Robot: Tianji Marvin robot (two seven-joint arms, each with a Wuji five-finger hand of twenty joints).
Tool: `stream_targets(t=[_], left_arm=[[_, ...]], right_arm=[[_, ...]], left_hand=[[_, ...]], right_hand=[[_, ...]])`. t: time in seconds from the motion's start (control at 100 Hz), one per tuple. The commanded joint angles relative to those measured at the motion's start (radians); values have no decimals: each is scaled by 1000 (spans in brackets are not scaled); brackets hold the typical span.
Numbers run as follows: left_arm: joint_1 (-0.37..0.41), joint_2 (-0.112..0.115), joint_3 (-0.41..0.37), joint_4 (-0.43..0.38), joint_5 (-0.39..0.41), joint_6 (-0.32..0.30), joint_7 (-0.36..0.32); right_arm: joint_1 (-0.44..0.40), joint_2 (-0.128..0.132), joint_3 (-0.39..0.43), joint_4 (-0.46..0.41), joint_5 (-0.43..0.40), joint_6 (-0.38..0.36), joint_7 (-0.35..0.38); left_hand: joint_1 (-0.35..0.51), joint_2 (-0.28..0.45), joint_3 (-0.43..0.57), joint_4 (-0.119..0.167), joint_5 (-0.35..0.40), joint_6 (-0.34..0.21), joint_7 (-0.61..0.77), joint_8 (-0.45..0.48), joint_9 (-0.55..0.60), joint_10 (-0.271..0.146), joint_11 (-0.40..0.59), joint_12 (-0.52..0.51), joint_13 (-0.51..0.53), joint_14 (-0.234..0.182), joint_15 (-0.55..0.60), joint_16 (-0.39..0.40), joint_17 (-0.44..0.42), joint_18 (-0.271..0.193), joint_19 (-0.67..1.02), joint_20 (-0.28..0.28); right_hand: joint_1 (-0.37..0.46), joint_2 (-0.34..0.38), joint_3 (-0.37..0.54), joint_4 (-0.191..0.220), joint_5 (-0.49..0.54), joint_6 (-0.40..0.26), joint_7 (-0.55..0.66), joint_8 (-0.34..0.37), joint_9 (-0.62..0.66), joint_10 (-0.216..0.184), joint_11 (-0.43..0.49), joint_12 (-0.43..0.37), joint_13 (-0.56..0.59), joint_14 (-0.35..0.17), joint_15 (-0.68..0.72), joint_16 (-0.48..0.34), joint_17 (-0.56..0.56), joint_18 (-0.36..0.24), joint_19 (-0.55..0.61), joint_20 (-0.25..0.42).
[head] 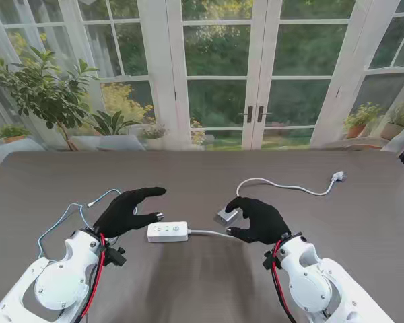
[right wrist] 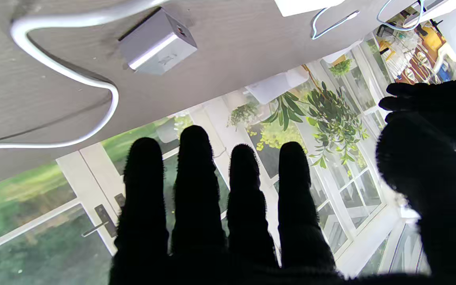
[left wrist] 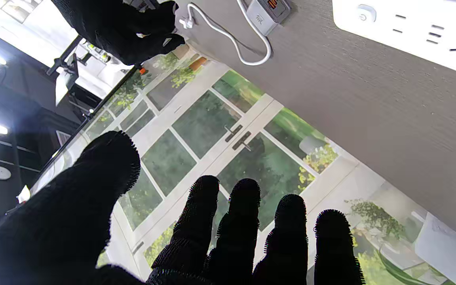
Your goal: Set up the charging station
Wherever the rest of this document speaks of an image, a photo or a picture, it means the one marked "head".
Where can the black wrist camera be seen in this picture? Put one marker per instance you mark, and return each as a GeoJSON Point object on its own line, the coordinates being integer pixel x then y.
{"type": "Point", "coordinates": [269, 260]}
{"type": "Point", "coordinates": [116, 256]}

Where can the broad leaf green plant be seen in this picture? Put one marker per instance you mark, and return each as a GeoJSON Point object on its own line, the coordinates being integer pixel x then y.
{"type": "Point", "coordinates": [112, 124]}

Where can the green plant in beige pot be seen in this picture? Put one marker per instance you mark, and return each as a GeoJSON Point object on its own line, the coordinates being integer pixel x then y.
{"type": "Point", "coordinates": [392, 129]}

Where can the wooden round side table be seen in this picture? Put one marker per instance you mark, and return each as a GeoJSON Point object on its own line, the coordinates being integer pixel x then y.
{"type": "Point", "coordinates": [360, 147]}

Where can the yellow-green plant in terracotta pot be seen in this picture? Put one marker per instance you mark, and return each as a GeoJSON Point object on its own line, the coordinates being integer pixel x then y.
{"type": "Point", "coordinates": [357, 129]}

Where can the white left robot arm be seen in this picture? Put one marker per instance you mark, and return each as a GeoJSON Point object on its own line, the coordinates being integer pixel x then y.
{"type": "Point", "coordinates": [60, 286]}

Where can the grey sofa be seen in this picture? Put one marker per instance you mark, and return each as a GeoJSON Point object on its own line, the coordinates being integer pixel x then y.
{"type": "Point", "coordinates": [17, 146]}

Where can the tall leafy potted tree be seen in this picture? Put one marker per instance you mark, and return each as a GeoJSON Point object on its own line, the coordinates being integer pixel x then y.
{"type": "Point", "coordinates": [40, 91]}

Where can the white power strip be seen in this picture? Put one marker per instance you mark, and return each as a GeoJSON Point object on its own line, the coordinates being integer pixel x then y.
{"type": "Point", "coordinates": [168, 232]}

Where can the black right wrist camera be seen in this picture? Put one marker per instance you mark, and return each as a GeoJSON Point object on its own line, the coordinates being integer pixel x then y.
{"type": "Point", "coordinates": [269, 260]}

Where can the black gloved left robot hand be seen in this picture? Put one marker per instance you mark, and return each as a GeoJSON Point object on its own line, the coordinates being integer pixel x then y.
{"type": "Point", "coordinates": [121, 215]}

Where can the grey charger adapter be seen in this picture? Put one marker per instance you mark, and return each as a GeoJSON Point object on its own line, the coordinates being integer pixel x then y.
{"type": "Point", "coordinates": [224, 215]}

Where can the white french door leaf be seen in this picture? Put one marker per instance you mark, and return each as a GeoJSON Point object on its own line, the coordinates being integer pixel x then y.
{"type": "Point", "coordinates": [217, 78]}
{"type": "Point", "coordinates": [299, 78]}

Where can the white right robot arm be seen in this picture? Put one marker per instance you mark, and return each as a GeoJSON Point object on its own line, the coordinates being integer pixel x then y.
{"type": "Point", "coordinates": [309, 286]}

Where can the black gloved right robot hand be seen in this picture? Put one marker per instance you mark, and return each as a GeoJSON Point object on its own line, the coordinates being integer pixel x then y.
{"type": "Point", "coordinates": [262, 222]}

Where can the flowering plant in white pot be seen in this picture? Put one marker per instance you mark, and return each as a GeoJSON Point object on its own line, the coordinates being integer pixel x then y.
{"type": "Point", "coordinates": [153, 133]}

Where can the grey armchair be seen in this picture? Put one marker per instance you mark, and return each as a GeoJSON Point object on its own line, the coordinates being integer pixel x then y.
{"type": "Point", "coordinates": [111, 142]}

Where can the light grey chair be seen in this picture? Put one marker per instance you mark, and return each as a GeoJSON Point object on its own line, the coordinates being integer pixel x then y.
{"type": "Point", "coordinates": [402, 138]}

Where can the small plant in terracotta pot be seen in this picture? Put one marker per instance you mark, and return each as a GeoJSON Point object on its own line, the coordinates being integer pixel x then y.
{"type": "Point", "coordinates": [11, 131]}

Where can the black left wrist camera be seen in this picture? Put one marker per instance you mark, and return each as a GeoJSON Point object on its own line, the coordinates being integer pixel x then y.
{"type": "Point", "coordinates": [116, 256]}

